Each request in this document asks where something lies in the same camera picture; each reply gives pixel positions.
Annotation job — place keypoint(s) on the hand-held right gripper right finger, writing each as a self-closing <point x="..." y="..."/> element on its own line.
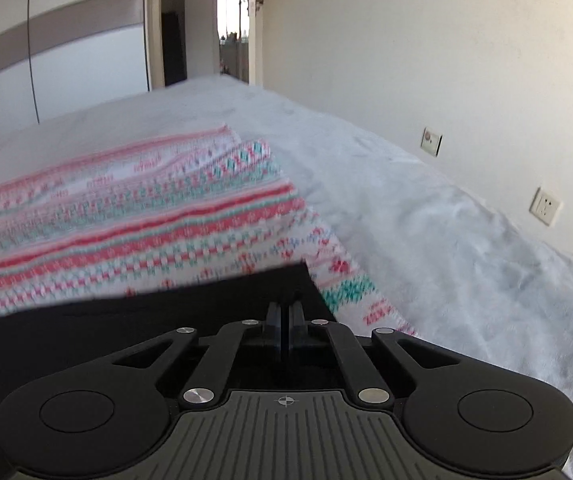
<point x="296" y="327"/>

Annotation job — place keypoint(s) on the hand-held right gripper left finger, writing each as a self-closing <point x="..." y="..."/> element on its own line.
<point x="275" y="327"/>

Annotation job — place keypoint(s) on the white fluffy bed cover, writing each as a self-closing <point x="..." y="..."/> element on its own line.
<point x="416" y="235"/>

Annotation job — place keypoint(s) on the pink and teal patterned blanket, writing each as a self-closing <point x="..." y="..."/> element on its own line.
<point x="166" y="210"/>

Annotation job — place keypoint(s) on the white room door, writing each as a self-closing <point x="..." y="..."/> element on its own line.
<point x="256" y="45"/>

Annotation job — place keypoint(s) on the dark panel beside doorway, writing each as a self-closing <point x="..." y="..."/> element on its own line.
<point x="174" y="50"/>

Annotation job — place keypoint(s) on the bright window with bars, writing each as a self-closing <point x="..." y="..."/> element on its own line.
<point x="233" y="10"/>

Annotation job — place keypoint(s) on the white wardrobe with grey band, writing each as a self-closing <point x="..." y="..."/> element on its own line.
<point x="76" y="35"/>

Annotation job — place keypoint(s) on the white wall plate red mark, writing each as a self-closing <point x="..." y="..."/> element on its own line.
<point x="431" y="142"/>

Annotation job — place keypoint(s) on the white wall socket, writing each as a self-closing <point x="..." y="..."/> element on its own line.
<point x="545" y="207"/>

